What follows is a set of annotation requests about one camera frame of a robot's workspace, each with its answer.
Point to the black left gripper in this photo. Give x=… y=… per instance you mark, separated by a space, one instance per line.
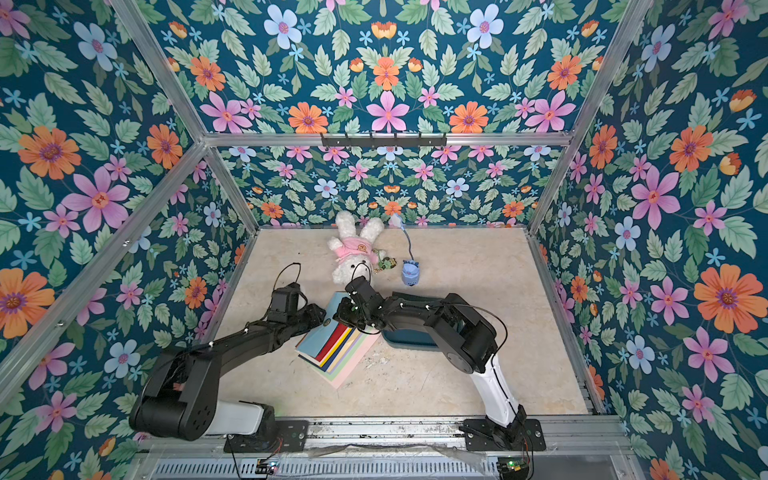
x=317 y=318

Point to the dark teal storage box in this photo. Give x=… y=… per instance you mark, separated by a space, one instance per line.
x=407 y=338

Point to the yellow envelope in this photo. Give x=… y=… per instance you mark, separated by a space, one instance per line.
x=337 y=356

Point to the small green flower toy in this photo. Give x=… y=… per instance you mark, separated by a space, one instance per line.
x=387 y=263

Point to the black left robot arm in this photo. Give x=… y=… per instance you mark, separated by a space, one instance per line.
x=180 y=399

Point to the blue cat desk lamp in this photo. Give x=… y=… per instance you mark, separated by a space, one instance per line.
x=410 y=273

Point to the light blue envelope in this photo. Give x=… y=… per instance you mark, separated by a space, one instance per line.
x=312 y=342

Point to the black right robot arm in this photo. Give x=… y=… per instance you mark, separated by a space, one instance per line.
x=459 y=331

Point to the navy blue envelope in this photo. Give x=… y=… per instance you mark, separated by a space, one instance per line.
x=309 y=358

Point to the light green envelope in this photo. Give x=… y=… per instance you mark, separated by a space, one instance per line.
x=327 y=375

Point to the red envelope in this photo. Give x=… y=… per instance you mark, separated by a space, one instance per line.
x=338 y=336

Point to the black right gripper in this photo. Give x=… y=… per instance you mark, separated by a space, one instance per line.
x=351 y=309

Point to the white plush bunny toy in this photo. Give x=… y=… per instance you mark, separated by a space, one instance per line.
x=356 y=255

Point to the black wall hook rail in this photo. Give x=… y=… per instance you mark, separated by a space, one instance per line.
x=374 y=141

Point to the pink envelope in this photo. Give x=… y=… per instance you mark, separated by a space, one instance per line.
x=352 y=359

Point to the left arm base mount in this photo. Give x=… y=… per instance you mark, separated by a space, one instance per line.
x=272 y=435

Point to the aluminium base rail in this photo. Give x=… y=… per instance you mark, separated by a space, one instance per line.
x=421 y=447

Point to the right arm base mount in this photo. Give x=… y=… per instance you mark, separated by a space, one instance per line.
x=522 y=434

